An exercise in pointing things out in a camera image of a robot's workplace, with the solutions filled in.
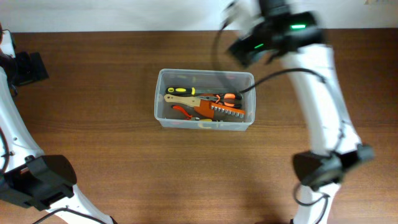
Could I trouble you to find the needle-nose pliers orange-black handles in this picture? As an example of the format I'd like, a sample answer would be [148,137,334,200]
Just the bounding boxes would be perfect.
[197,93,242,108]

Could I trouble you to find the orange socket rail with sockets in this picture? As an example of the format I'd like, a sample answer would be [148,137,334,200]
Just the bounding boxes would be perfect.
[210,103,246,118]

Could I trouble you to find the clear plastic container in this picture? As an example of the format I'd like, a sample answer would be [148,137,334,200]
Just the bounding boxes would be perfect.
[154,68,256,131]

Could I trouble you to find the orange scraper wooden handle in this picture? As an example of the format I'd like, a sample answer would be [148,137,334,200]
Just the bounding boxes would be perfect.
[164,94,215,119]

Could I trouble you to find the metal file yellow-black handle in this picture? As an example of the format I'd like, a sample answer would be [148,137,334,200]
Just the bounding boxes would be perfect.
[165,86,241,96]

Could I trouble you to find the stubby yellow-black screwdriver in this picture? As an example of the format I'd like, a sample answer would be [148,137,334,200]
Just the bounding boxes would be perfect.
[198,119,222,129]

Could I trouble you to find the small red cutting pliers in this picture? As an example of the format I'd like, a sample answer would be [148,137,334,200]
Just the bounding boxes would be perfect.
[171,105,200,121]

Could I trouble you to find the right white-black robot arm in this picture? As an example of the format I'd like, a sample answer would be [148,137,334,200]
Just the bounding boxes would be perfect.
[223,1,375,224]

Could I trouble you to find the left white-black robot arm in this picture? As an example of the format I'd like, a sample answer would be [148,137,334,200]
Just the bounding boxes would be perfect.
[1,30,115,223]

